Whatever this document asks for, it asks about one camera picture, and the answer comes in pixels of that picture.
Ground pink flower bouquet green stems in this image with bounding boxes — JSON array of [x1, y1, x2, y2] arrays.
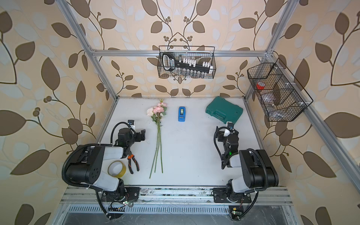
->
[[146, 99, 167, 179]]

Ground blue tape dispenser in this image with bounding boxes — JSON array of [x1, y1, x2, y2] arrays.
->
[[178, 106, 186, 122]]

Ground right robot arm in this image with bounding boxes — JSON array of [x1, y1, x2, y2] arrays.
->
[[212, 124, 279, 203]]

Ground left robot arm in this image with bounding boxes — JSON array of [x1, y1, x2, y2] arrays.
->
[[61, 120, 146, 203]]

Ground yellow tape roll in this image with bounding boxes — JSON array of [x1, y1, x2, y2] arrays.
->
[[107, 161, 126, 179]]

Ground orange black pliers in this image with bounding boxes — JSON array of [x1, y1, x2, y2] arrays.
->
[[127, 153, 140, 175]]

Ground green plastic tool case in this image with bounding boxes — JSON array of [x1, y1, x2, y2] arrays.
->
[[205, 96, 243, 124]]

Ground clear plastic bag in basket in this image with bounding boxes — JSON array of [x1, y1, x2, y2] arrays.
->
[[261, 92, 284, 117]]

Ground red small object in basket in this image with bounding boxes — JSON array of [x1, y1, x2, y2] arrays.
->
[[256, 82, 266, 91]]

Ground black socket set holder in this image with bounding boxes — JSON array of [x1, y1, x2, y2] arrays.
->
[[159, 52, 216, 74]]

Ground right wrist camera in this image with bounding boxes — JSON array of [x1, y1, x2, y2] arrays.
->
[[227, 122, 234, 130]]

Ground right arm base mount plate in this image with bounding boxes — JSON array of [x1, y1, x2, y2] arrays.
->
[[211, 187, 252, 203]]

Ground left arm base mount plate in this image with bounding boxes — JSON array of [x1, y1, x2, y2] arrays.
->
[[101, 187, 140, 203]]

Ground black wire basket right wall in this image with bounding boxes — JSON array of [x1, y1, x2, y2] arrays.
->
[[247, 58, 313, 122]]

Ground black wire basket wall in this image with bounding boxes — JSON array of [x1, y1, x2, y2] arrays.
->
[[157, 45, 217, 79], [247, 58, 313, 122]]

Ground black wire basket back wall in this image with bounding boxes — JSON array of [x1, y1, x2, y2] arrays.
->
[[157, 45, 217, 79]]

